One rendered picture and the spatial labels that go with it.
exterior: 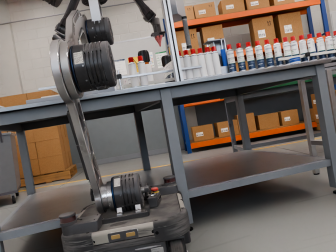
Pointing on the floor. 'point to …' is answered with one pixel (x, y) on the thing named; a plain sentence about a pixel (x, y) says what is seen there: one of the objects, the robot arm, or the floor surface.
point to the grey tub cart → (9, 166)
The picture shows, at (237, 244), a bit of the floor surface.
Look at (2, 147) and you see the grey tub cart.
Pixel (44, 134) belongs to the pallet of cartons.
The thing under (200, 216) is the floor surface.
